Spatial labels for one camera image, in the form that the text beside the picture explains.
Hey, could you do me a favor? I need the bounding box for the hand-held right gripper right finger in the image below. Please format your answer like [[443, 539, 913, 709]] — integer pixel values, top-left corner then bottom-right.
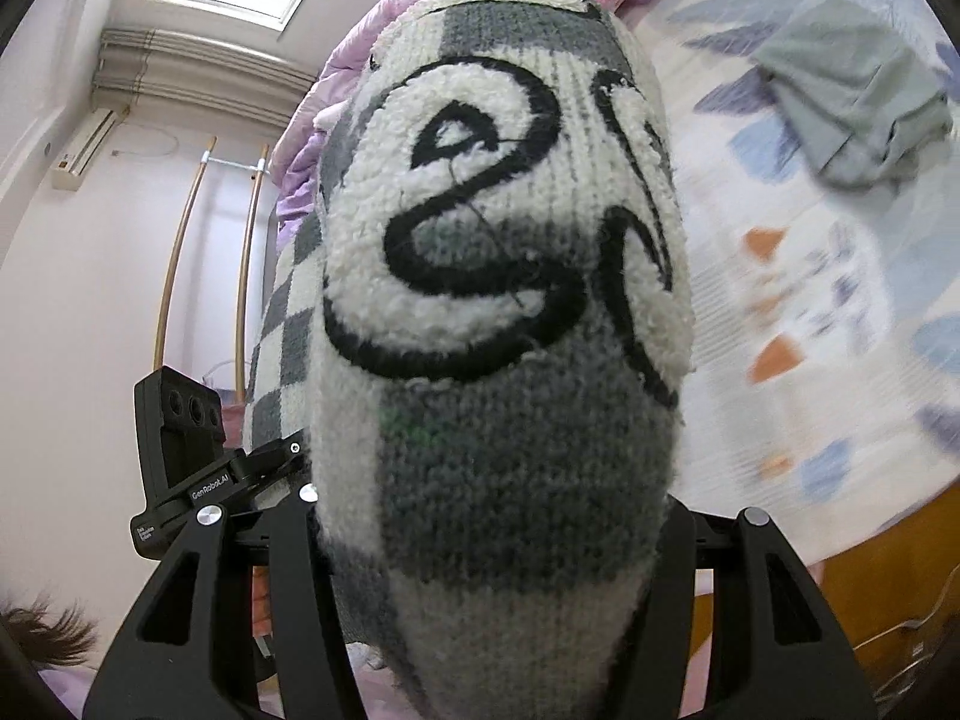
[[637, 499, 877, 720]]

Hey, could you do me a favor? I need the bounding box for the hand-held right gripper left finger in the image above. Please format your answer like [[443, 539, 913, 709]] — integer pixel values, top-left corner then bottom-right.
[[82, 484, 353, 720]]

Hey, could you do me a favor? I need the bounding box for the grey white checkered knit cardigan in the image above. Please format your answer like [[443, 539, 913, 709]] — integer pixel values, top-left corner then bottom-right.
[[241, 0, 695, 706]]

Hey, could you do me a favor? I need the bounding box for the person's dark hair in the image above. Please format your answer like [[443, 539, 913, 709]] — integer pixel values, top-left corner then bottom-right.
[[0, 592, 98, 672]]

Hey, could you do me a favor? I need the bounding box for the white air conditioner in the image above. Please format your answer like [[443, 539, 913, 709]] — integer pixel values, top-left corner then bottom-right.
[[49, 109, 121, 192]]

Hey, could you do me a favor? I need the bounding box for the beige curtain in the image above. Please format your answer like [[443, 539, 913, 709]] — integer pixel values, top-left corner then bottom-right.
[[90, 28, 316, 117]]

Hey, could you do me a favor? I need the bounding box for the purple floral quilt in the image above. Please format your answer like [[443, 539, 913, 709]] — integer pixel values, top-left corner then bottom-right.
[[270, 0, 683, 256]]

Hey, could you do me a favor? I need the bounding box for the grey garment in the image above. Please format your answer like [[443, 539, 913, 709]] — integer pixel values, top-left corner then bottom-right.
[[754, 0, 953, 188]]

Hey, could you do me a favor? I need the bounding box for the wooden rail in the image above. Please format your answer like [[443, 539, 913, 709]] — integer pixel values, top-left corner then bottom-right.
[[235, 144, 269, 398], [154, 136, 218, 372]]

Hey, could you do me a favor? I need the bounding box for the white rack post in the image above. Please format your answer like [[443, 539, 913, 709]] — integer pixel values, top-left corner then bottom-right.
[[201, 154, 269, 175]]

